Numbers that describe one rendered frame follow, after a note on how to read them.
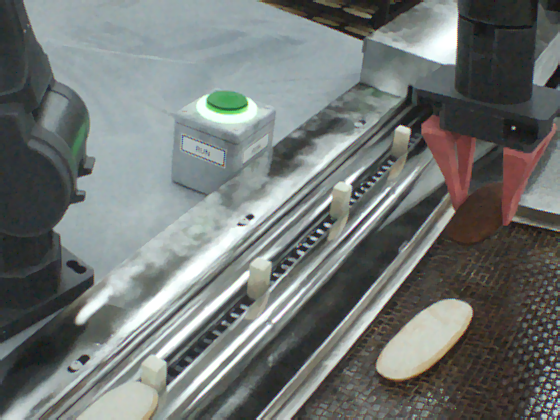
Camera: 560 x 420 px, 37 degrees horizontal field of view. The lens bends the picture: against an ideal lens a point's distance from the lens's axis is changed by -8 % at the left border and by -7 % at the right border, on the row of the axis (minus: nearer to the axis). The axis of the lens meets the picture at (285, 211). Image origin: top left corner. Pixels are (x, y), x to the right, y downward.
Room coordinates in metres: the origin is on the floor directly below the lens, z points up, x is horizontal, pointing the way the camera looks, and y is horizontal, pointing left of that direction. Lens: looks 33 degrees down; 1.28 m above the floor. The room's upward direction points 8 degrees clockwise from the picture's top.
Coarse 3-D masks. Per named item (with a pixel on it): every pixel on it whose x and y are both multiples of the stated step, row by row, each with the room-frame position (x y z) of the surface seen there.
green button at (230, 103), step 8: (208, 96) 0.75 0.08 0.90; (216, 96) 0.75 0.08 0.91; (224, 96) 0.75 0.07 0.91; (232, 96) 0.75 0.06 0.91; (240, 96) 0.75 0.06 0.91; (208, 104) 0.73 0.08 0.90; (216, 104) 0.73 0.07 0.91; (224, 104) 0.73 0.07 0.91; (232, 104) 0.73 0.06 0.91; (240, 104) 0.74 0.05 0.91; (248, 104) 0.74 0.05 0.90; (216, 112) 0.72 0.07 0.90; (224, 112) 0.72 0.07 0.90; (232, 112) 0.72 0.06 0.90; (240, 112) 0.73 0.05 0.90
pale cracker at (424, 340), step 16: (448, 304) 0.48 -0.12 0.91; (464, 304) 0.48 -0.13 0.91; (416, 320) 0.46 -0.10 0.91; (432, 320) 0.46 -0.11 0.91; (448, 320) 0.46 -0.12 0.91; (464, 320) 0.46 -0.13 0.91; (400, 336) 0.44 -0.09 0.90; (416, 336) 0.44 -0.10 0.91; (432, 336) 0.44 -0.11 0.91; (448, 336) 0.44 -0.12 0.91; (384, 352) 0.43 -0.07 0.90; (400, 352) 0.43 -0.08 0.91; (416, 352) 0.42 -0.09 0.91; (432, 352) 0.43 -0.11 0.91; (384, 368) 0.41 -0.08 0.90; (400, 368) 0.41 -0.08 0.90; (416, 368) 0.41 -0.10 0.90
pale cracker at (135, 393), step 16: (128, 384) 0.41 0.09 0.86; (144, 384) 0.42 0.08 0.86; (96, 400) 0.39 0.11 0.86; (112, 400) 0.39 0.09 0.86; (128, 400) 0.39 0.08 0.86; (144, 400) 0.40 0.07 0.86; (80, 416) 0.37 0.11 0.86; (96, 416) 0.37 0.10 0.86; (112, 416) 0.38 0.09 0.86; (128, 416) 0.38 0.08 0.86; (144, 416) 0.38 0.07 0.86
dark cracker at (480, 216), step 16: (480, 192) 0.57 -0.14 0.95; (496, 192) 0.57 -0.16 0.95; (464, 208) 0.54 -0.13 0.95; (480, 208) 0.54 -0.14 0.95; (496, 208) 0.55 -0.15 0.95; (448, 224) 0.53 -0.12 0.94; (464, 224) 0.52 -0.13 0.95; (480, 224) 0.52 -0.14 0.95; (496, 224) 0.53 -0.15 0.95; (464, 240) 0.51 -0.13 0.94; (480, 240) 0.51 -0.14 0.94
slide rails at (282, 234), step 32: (384, 128) 0.84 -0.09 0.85; (352, 160) 0.76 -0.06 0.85; (416, 160) 0.78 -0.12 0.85; (320, 192) 0.69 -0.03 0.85; (384, 192) 0.71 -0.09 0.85; (288, 224) 0.64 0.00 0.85; (352, 224) 0.65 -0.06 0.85; (256, 256) 0.59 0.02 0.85; (320, 256) 0.60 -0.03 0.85; (224, 288) 0.54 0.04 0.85; (288, 288) 0.55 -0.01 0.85; (192, 320) 0.50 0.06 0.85; (256, 320) 0.51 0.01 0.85; (160, 352) 0.46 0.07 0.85; (224, 352) 0.47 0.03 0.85; (192, 384) 0.43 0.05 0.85; (64, 416) 0.38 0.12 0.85; (160, 416) 0.39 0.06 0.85
